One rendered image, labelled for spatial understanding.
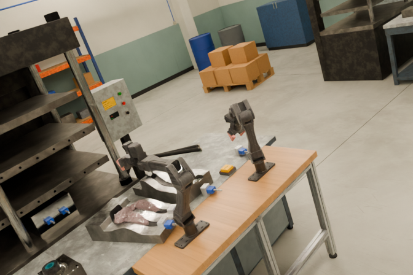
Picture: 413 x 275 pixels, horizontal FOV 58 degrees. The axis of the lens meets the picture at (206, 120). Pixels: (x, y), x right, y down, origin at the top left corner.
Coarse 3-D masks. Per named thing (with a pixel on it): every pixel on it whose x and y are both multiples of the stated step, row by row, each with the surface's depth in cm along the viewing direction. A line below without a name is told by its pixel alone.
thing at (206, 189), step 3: (204, 186) 218; (207, 186) 218; (210, 186) 219; (213, 186) 218; (201, 189) 218; (204, 189) 217; (207, 189) 217; (210, 189) 215; (213, 189) 216; (216, 189) 215; (219, 189) 214; (204, 192) 218; (207, 192) 217; (210, 192) 216; (213, 192) 216; (204, 195) 219; (207, 195) 218
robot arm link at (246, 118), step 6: (240, 114) 207; (246, 114) 206; (246, 120) 207; (252, 120) 208; (246, 126) 209; (252, 126) 210; (246, 132) 211; (252, 132) 211; (252, 138) 213; (252, 144) 215; (258, 144) 216; (252, 150) 217; (258, 150) 217; (252, 156) 218; (258, 156) 219
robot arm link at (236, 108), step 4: (244, 100) 211; (232, 104) 210; (236, 104) 210; (240, 104) 213; (244, 104) 213; (248, 104) 209; (232, 108) 228; (236, 108) 209; (240, 108) 212; (244, 108) 213; (248, 108) 208; (232, 112) 230; (236, 112) 207; (252, 112) 206; (236, 116) 211; (240, 120) 206; (240, 124) 209
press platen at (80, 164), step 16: (48, 160) 302; (64, 160) 288; (80, 160) 276; (96, 160) 264; (16, 176) 290; (32, 176) 277; (48, 176) 266; (64, 176) 255; (80, 176) 254; (16, 192) 256; (32, 192) 246; (48, 192) 239; (0, 208) 238; (16, 208) 230; (32, 208) 232; (0, 224) 219
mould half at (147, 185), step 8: (160, 176) 236; (168, 176) 236; (208, 176) 227; (136, 184) 249; (144, 184) 234; (152, 184) 230; (160, 184) 230; (200, 184) 222; (136, 192) 246; (144, 192) 239; (152, 192) 232; (160, 192) 225; (168, 192) 219; (192, 192) 218; (200, 192) 222; (160, 200) 229; (168, 200) 223; (192, 200) 218
